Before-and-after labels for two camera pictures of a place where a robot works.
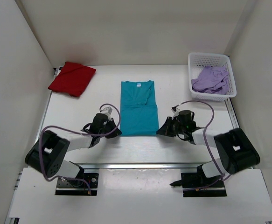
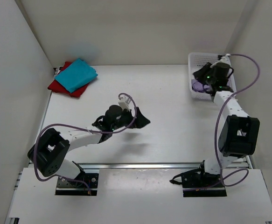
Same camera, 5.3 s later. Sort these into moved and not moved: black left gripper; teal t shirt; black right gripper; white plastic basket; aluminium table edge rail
Moved: black right gripper; black left gripper; teal t shirt
Not moved: aluminium table edge rail; white plastic basket
